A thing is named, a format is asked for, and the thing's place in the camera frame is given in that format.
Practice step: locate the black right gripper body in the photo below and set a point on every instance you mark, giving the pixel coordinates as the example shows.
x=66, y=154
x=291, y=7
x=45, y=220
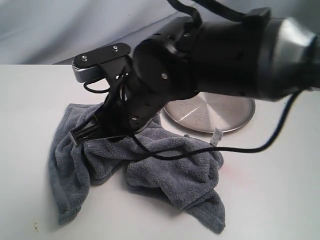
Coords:
x=138, y=90

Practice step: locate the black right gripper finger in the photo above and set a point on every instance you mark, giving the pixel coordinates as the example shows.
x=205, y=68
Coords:
x=100, y=136
x=89, y=130

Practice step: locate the grey-blue fleece towel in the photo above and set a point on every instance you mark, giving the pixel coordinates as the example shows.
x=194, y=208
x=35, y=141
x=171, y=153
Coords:
x=188, y=183

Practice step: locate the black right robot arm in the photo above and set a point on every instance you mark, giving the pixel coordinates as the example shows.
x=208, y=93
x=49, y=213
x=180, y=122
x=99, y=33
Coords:
x=251, y=55

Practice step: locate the round stainless steel plate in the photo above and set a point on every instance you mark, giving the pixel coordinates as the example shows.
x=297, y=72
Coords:
x=207, y=112

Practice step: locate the white backdrop cloth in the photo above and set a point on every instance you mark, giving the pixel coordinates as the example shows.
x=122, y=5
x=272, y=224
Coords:
x=51, y=31

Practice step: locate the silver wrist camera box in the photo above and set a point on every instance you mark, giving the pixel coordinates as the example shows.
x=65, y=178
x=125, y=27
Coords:
x=86, y=65

